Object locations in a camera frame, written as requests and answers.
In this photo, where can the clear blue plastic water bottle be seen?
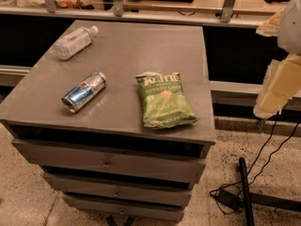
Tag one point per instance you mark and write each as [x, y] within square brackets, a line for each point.
[74, 42]

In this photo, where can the green kettle chips bag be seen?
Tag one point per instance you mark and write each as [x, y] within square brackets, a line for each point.
[163, 101]

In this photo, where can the grey drawer cabinet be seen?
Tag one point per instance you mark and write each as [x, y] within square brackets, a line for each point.
[102, 157]

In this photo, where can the black power adapter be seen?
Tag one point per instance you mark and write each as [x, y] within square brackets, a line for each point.
[230, 200]

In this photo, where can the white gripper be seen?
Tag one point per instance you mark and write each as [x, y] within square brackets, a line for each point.
[291, 28]

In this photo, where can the black metal stand leg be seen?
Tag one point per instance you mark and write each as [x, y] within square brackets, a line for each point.
[246, 194]

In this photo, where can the glass railing with metal brackets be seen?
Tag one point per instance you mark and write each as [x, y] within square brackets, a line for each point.
[246, 12]

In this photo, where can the blue silver redbull can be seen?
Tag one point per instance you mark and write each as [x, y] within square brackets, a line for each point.
[85, 91]

